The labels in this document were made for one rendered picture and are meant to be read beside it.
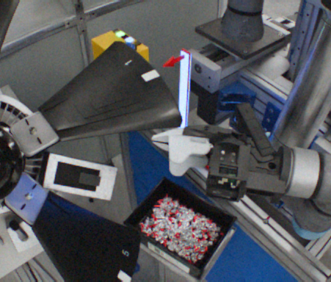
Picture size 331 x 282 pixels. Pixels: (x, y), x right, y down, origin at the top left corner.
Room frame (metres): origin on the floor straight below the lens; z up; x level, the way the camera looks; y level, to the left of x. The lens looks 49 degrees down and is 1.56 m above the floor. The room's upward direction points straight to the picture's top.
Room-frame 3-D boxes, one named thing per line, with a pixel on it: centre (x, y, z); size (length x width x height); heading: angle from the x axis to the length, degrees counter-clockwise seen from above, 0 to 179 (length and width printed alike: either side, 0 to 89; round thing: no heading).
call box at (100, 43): (0.81, 0.14, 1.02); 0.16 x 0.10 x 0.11; 40
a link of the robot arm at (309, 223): (0.27, -0.27, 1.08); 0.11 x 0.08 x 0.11; 29
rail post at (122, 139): (0.84, 0.16, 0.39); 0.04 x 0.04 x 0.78; 40
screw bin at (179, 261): (0.35, -0.03, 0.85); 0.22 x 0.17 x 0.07; 55
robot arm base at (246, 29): (0.96, -0.25, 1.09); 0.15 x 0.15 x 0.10
